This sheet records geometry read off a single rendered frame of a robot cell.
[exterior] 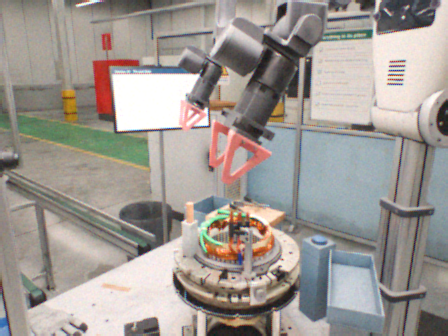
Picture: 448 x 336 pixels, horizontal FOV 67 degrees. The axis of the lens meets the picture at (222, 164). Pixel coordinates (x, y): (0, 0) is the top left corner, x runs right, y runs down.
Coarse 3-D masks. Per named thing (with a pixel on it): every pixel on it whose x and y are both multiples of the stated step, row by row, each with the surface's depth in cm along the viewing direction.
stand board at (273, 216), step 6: (252, 204) 125; (234, 210) 119; (246, 210) 120; (252, 210) 120; (264, 210) 120; (270, 210) 120; (276, 210) 119; (210, 216) 115; (264, 216) 115; (270, 216) 115; (276, 216) 115; (282, 216) 117; (270, 222) 110; (276, 222) 114
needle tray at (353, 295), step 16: (336, 256) 93; (352, 256) 92; (368, 256) 90; (336, 272) 89; (352, 272) 89; (368, 272) 89; (336, 288) 83; (352, 288) 83; (368, 288) 83; (336, 304) 77; (352, 304) 77; (368, 304) 77; (336, 320) 71; (352, 320) 70; (368, 320) 69
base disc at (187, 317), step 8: (192, 312) 108; (184, 320) 104; (216, 320) 104; (288, 320) 104; (176, 328) 101; (208, 328) 101; (256, 328) 102; (264, 328) 101; (288, 328) 101; (296, 328) 101
